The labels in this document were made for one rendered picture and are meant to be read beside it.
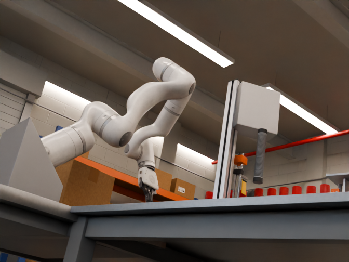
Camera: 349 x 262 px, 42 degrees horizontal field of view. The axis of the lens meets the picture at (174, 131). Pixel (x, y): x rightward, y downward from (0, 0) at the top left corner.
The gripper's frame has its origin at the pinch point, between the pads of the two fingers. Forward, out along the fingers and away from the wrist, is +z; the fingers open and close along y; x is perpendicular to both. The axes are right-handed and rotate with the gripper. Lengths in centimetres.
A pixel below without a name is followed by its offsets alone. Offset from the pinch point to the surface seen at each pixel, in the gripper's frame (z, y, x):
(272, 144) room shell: -295, 447, 101
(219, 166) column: 12, -17, -49
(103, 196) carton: 3.0, -22.1, 7.7
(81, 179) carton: 0.1, -35.3, 7.0
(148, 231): 51, -61, -48
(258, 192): 21, -2, -55
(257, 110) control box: -6, -12, -67
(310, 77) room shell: -273, 318, -20
